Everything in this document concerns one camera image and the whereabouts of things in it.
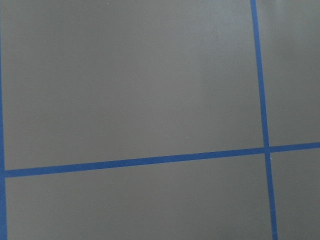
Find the brown paper table mat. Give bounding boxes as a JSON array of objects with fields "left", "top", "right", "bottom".
[{"left": 0, "top": 0, "right": 320, "bottom": 240}]

